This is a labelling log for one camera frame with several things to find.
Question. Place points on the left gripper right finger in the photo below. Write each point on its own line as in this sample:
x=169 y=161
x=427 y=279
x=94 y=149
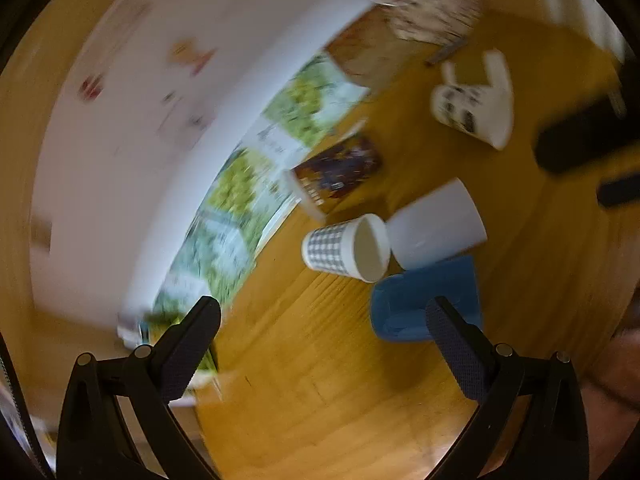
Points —
x=530 y=421

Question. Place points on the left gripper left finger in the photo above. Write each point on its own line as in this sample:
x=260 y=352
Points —
x=93 y=438

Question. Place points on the blue plastic cup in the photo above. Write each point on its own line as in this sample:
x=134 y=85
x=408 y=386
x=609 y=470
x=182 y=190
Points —
x=397 y=304

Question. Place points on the white plastic cup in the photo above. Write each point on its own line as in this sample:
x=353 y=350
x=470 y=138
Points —
x=435 y=227

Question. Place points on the checkered paper cup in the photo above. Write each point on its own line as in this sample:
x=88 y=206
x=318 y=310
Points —
x=358 y=248

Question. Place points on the plain white paper cup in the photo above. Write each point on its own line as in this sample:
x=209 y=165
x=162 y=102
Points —
x=496 y=130

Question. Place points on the black-print white paper cup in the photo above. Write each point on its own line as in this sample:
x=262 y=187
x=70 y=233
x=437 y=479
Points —
x=463 y=107

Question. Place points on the brown patterned paper cup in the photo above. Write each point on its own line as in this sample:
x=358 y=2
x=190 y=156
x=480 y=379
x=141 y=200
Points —
x=326 y=179

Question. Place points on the green leaf poster strip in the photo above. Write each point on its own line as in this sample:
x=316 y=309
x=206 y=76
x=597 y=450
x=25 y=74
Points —
x=249 y=197

